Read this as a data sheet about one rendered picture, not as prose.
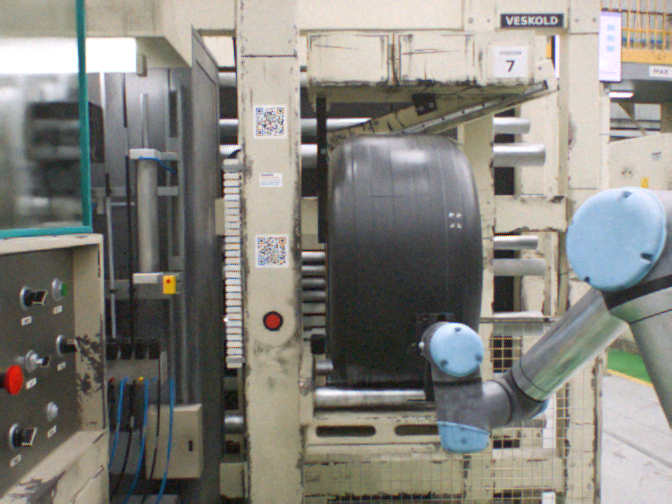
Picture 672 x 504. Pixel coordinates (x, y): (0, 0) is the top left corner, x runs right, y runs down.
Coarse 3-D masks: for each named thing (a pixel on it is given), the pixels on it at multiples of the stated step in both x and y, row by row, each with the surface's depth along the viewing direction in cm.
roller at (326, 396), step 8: (320, 392) 144; (328, 392) 144; (336, 392) 144; (344, 392) 144; (352, 392) 144; (360, 392) 144; (368, 392) 144; (376, 392) 144; (384, 392) 144; (392, 392) 144; (400, 392) 144; (408, 392) 144; (416, 392) 144; (320, 400) 144; (328, 400) 144; (336, 400) 144; (344, 400) 144; (352, 400) 144; (360, 400) 144; (368, 400) 144; (376, 400) 144; (384, 400) 144; (392, 400) 144; (400, 400) 144; (408, 400) 144; (416, 400) 144; (424, 400) 144
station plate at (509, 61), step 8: (496, 48) 174; (504, 48) 174; (512, 48) 174; (520, 48) 174; (496, 56) 174; (504, 56) 174; (512, 56) 174; (520, 56) 174; (496, 64) 174; (504, 64) 174; (512, 64) 174; (520, 64) 174; (496, 72) 174; (504, 72) 174; (512, 72) 174; (520, 72) 174
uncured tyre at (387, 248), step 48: (384, 144) 142; (432, 144) 142; (336, 192) 136; (384, 192) 132; (432, 192) 132; (336, 240) 132; (384, 240) 129; (432, 240) 129; (480, 240) 133; (336, 288) 133; (384, 288) 129; (432, 288) 129; (480, 288) 133; (336, 336) 137; (384, 336) 132; (384, 384) 146
